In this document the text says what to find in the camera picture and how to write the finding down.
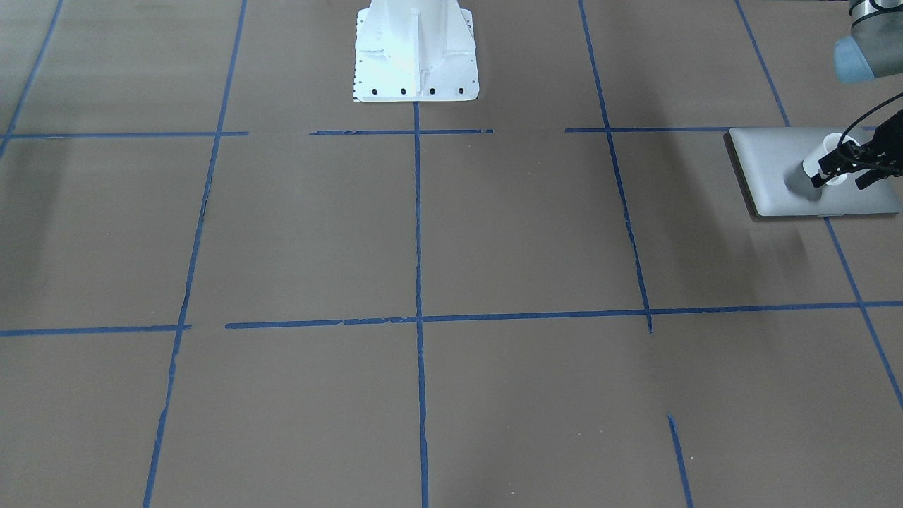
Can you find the grey closed laptop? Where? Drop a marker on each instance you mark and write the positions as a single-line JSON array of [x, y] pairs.
[[776, 164]]

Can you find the white ceramic mug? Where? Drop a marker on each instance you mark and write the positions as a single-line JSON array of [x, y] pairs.
[[824, 165]]

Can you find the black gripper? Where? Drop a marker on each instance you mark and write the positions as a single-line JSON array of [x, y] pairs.
[[844, 155]]

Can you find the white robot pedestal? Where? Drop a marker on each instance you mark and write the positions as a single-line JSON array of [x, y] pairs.
[[415, 51]]

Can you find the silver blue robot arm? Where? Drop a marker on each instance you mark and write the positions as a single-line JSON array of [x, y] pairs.
[[872, 50]]

